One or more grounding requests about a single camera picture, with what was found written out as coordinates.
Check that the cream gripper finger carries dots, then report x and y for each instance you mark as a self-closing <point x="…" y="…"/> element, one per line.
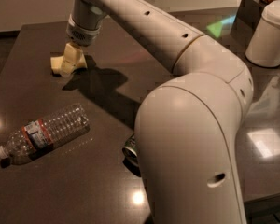
<point x="73" y="59"/>

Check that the white cylindrical container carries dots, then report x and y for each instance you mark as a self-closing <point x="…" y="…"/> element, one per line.
<point x="264" y="47"/>

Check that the dark box holder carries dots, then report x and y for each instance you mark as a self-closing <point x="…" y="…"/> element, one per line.
<point x="246" y="20"/>

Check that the yellow sponge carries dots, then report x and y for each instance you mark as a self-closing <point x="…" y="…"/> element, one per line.
<point x="57" y="64"/>

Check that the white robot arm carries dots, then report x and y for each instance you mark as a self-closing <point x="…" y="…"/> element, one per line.
<point x="185" y="129"/>

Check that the green soda can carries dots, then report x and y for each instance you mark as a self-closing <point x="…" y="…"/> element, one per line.
<point x="130" y="151"/>

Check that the grey ribbed gripper body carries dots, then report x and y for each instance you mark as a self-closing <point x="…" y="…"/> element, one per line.
<point x="83" y="34"/>

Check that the clear plastic water bottle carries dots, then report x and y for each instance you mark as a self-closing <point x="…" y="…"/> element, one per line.
<point x="46" y="133"/>

